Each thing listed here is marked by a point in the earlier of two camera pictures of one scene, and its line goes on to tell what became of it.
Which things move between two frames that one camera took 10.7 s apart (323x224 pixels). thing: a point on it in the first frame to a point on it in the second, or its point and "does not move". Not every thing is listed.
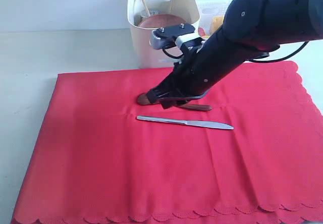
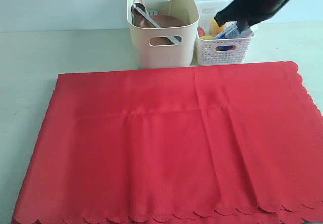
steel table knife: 196,123 to 172,39
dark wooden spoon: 143,100 to 136,16
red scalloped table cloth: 99,154 does not move
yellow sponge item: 217,22 does not move
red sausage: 201,31 does not move
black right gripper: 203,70 to 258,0
